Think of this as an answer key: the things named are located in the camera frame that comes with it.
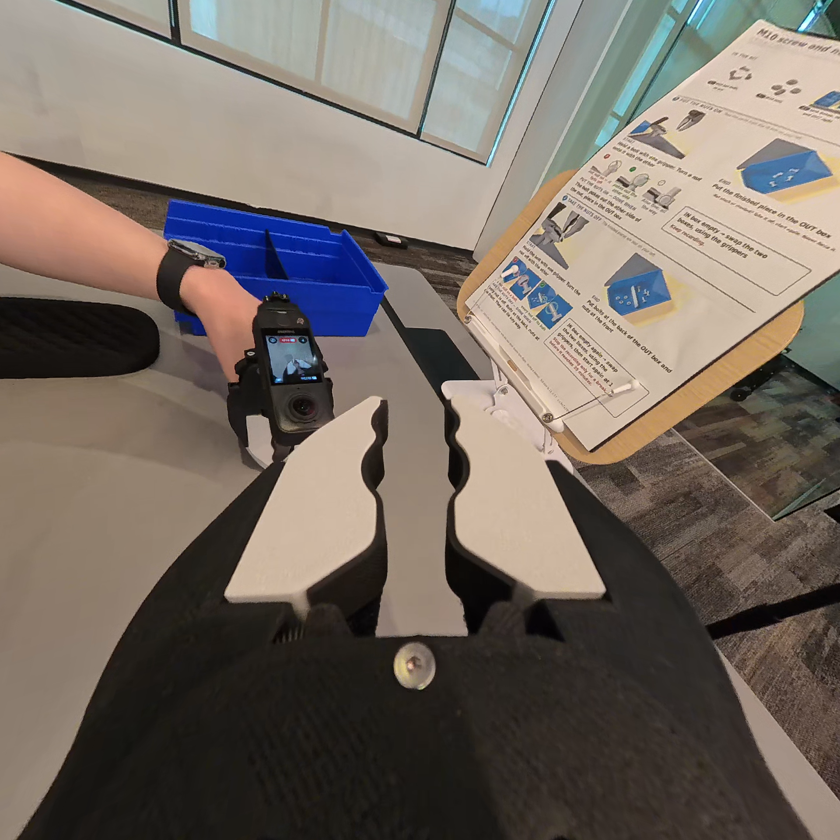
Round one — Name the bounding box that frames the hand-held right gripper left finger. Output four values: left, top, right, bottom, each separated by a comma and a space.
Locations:
223, 395, 391, 621

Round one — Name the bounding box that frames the green glass partition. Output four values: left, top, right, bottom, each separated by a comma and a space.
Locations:
558, 0, 840, 522

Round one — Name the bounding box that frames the printed instruction sheet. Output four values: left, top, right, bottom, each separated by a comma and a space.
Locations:
465, 20, 840, 454

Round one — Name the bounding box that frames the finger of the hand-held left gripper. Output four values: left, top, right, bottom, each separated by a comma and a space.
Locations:
246, 419, 293, 471

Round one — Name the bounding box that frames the blue plastic bin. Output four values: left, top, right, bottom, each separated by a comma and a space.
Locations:
163, 199, 389, 337

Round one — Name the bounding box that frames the person's left hand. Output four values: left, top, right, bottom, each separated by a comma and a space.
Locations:
189, 264, 263, 383

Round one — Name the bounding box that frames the black wrist watch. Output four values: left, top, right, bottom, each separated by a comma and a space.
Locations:
156, 239, 227, 315

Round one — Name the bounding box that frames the person's left forearm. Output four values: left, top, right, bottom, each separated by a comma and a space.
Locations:
0, 151, 198, 303

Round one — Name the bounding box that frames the black armrest pad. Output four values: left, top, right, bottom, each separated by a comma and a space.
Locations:
0, 297, 160, 380

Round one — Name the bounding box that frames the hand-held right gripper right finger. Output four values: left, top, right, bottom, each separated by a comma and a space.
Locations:
444, 394, 608, 624

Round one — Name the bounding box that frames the white framed window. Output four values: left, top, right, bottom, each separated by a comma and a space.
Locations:
62, 0, 559, 166

